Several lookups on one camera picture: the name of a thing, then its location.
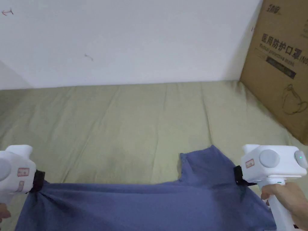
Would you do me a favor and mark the brown printed cardboard carton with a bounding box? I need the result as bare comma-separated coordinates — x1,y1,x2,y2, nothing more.
240,0,308,146

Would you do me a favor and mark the dark blue shirt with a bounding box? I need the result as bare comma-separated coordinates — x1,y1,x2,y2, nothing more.
15,144,277,231

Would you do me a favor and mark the person's left hand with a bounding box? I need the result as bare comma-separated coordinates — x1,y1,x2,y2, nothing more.
0,203,11,223

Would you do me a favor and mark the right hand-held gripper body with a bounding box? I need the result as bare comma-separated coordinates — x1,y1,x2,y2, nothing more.
233,144,308,231

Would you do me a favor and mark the person's right hand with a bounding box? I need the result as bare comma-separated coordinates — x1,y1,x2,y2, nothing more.
261,181,308,231

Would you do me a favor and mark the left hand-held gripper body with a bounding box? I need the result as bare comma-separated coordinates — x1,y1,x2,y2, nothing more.
0,145,45,207

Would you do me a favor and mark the bed with pale green sheet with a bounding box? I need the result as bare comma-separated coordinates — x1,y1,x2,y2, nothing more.
0,80,308,231

